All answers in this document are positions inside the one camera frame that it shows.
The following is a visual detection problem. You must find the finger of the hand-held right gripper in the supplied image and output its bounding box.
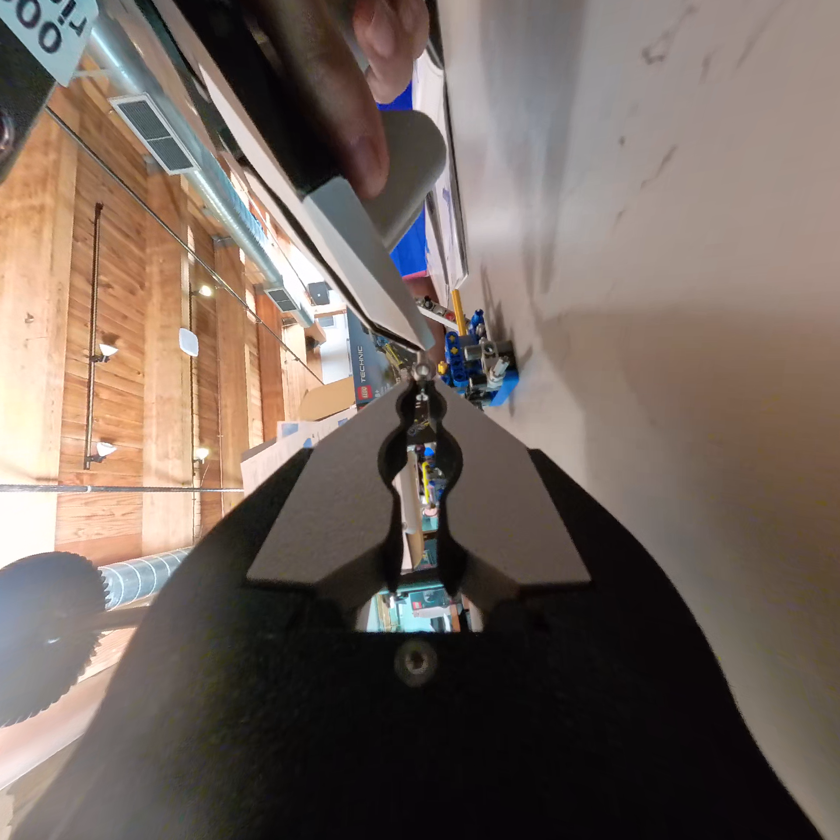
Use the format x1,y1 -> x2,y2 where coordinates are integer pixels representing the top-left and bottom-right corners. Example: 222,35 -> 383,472
199,64 -> 375,327
304,175 -> 437,353

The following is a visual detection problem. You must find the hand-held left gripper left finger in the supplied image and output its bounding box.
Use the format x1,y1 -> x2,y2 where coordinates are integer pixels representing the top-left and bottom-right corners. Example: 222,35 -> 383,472
245,379 -> 422,632

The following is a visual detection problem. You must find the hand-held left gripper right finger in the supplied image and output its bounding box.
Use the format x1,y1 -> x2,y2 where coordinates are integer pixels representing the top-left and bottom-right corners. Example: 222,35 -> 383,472
423,379 -> 593,632

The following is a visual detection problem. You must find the blue grey lego car assembly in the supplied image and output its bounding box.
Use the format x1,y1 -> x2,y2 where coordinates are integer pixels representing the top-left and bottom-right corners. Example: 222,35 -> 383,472
415,289 -> 519,409

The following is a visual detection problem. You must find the Lego instruction booklet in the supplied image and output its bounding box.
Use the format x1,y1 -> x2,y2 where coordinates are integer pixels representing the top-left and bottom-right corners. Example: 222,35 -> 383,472
239,416 -> 342,500

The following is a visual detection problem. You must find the lego set box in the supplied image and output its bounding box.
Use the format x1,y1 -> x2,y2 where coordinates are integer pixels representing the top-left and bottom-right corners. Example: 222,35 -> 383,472
346,308 -> 421,411

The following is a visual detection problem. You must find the person's right hand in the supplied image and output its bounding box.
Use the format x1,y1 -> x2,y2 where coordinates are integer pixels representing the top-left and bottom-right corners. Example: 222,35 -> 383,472
262,0 -> 432,200

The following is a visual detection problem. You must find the brown cardboard flap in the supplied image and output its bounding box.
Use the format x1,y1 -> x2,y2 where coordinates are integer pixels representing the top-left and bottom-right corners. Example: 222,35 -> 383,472
298,375 -> 358,421

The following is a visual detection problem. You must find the black toothed round fixture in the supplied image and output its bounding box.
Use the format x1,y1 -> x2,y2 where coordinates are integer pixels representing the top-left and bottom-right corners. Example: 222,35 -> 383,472
0,551 -> 109,726

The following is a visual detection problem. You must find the silver spiral ceiling duct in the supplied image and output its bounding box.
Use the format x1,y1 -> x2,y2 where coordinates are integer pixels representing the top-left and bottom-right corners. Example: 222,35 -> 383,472
85,20 -> 316,329

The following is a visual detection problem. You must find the large duct vent grille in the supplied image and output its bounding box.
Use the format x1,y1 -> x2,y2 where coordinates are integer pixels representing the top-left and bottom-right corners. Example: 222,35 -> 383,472
108,94 -> 198,175

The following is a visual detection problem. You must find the short silver spiral duct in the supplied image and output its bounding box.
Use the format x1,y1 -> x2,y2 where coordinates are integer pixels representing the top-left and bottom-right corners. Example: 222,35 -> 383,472
98,550 -> 194,608

